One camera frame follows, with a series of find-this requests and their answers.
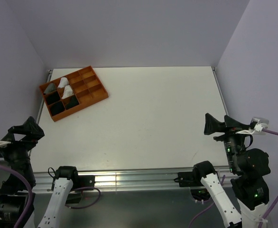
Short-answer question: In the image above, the grey rolled sock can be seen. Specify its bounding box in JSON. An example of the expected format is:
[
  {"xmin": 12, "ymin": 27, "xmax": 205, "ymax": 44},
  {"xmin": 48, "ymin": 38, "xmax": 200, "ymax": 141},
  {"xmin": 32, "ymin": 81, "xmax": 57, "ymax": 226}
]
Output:
[{"xmin": 43, "ymin": 83, "xmax": 56, "ymax": 95}]

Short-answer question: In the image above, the lower white rolled sock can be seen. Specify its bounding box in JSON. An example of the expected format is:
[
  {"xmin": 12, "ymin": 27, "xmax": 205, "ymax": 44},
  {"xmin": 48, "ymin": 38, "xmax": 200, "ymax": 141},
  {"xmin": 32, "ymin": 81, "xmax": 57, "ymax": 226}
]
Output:
[{"xmin": 62, "ymin": 85, "xmax": 74, "ymax": 99}]

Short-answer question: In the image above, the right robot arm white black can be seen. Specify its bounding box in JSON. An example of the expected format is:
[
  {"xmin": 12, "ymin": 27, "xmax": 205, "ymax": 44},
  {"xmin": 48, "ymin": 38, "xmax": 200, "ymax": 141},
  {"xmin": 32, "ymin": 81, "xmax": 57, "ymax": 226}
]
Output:
[{"xmin": 192, "ymin": 113, "xmax": 270, "ymax": 228}]

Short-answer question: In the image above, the black sock with white stripes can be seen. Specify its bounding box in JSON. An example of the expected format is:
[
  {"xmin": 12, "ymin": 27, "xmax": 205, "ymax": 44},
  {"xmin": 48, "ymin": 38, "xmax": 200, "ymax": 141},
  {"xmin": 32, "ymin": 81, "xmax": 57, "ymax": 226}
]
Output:
[{"xmin": 45, "ymin": 92, "xmax": 61, "ymax": 105}]

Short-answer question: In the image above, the orange compartment tray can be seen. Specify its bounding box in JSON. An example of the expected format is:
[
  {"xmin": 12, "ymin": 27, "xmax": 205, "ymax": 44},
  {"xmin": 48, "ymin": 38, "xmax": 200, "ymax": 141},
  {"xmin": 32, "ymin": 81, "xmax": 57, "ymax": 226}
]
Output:
[{"xmin": 39, "ymin": 66, "xmax": 109, "ymax": 122}]

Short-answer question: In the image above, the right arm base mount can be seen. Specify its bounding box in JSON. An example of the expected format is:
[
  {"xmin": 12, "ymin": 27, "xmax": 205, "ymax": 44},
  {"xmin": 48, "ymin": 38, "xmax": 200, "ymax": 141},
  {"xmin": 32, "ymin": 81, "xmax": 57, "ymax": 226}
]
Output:
[{"xmin": 174, "ymin": 167, "xmax": 218, "ymax": 187}]

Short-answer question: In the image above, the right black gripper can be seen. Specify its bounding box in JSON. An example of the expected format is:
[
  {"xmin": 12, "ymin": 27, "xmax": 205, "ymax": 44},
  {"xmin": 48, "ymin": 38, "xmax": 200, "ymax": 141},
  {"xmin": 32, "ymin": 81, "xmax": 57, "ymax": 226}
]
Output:
[{"xmin": 203, "ymin": 111, "xmax": 250, "ymax": 171}]

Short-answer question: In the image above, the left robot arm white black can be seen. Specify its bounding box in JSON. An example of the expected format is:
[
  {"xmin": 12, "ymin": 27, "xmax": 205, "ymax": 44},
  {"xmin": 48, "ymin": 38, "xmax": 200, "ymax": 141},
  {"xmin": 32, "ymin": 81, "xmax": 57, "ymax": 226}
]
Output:
[{"xmin": 0, "ymin": 116, "xmax": 80, "ymax": 228}]

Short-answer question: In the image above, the white rolled sock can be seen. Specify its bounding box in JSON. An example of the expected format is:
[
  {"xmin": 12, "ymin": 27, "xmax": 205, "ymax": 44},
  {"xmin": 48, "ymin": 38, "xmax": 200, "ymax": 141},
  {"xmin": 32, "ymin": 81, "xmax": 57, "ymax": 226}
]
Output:
[
  {"xmin": 62, "ymin": 85, "xmax": 74, "ymax": 99},
  {"xmin": 57, "ymin": 77, "xmax": 69, "ymax": 88}
]

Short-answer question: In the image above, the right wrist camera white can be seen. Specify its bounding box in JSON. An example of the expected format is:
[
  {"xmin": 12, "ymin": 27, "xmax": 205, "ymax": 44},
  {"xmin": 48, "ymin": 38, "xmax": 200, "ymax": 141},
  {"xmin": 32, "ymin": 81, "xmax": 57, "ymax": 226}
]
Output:
[{"xmin": 236, "ymin": 117, "xmax": 269, "ymax": 135}]

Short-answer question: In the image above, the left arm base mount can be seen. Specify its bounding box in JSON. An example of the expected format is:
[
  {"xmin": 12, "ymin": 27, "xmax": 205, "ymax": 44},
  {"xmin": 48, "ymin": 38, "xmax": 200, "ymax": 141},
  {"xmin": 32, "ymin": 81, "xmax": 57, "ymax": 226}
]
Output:
[{"xmin": 66, "ymin": 175, "xmax": 95, "ymax": 205}]

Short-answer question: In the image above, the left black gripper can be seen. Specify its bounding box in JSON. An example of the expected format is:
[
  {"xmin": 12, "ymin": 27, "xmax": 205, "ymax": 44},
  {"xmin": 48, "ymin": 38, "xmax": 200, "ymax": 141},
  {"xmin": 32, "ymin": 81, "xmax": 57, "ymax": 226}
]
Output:
[{"xmin": 0, "ymin": 115, "xmax": 44, "ymax": 184}]

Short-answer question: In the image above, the upper white rolled sock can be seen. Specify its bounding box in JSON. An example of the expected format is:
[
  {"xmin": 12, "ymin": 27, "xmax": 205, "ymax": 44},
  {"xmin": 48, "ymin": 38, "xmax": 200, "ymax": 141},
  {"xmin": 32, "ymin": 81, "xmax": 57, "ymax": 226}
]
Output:
[{"xmin": 57, "ymin": 77, "xmax": 69, "ymax": 88}]

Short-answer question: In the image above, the aluminium frame rail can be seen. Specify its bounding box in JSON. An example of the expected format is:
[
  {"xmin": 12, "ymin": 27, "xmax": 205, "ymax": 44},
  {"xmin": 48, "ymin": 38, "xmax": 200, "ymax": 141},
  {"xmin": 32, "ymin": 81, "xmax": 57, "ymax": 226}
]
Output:
[{"xmin": 1, "ymin": 68, "xmax": 272, "ymax": 228}]

